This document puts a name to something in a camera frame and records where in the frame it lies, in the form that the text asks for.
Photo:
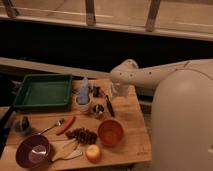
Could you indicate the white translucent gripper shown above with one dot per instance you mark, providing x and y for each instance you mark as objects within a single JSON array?
[{"x": 119, "y": 89}]

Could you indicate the black brush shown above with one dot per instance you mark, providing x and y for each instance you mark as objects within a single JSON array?
[{"x": 108, "y": 103}]

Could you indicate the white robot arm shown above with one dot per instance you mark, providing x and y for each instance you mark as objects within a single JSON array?
[{"x": 181, "y": 113}]

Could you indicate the orange bowl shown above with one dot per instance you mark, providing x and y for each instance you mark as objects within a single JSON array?
[{"x": 110, "y": 132}]

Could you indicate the small dark block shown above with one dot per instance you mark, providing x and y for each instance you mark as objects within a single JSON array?
[{"x": 96, "y": 91}]

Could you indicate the small metal cup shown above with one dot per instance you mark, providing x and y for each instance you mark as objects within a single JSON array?
[{"x": 98, "y": 110}]

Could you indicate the white cup with blue cloth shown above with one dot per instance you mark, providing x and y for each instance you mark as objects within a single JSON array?
[{"x": 82, "y": 96}]

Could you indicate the wooden cutting board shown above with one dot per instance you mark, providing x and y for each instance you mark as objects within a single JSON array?
[{"x": 135, "y": 146}]

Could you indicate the red chili pepper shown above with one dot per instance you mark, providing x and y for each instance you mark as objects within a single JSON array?
[{"x": 66, "y": 125}]

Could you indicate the dark grape bunch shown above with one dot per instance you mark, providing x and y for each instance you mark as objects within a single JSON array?
[{"x": 82, "y": 135}]

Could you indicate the red yellow apple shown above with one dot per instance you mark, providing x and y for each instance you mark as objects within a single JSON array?
[{"x": 93, "y": 153}]

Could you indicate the metal fork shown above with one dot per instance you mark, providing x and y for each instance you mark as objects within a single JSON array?
[{"x": 58, "y": 123}]

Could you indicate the green plastic tray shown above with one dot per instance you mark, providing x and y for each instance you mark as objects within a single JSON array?
[{"x": 43, "y": 91}]

